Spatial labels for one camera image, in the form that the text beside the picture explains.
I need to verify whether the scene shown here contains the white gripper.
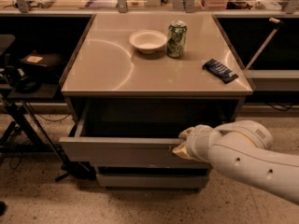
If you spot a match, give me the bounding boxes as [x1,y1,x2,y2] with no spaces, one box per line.
[172,125,222,162]

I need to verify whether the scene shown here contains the black stand with legs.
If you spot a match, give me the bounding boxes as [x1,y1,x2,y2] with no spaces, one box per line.
[0,34,64,166]

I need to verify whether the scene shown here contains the grey bottom drawer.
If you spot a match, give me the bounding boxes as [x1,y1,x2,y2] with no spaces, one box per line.
[96,174,208,189]

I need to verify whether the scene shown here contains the black headphones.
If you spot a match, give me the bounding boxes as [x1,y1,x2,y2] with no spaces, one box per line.
[13,69,41,93]

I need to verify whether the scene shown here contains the grey drawer cabinet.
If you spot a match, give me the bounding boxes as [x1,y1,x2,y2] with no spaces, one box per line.
[61,12,253,177]

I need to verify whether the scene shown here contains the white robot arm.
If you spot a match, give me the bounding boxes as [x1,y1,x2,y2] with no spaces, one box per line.
[173,120,299,204]

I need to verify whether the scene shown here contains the grey top drawer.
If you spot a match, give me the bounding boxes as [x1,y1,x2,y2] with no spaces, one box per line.
[60,99,236,168]

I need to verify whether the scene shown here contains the green soda can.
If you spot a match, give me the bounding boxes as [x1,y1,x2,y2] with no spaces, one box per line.
[166,21,187,58]

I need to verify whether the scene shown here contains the white leaning pole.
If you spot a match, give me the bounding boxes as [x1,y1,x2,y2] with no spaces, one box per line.
[245,17,284,70]

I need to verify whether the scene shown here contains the white bowl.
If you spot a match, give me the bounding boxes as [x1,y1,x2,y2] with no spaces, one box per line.
[129,30,167,54]

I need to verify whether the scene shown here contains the grey drawer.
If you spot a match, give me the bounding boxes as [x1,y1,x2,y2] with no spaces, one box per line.
[60,99,236,168]
[96,174,208,189]

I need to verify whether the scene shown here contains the dark blue snack packet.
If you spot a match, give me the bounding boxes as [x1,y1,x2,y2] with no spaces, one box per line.
[203,59,238,84]

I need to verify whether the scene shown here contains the black box with label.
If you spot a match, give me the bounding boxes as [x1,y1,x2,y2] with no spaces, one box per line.
[20,52,67,79]

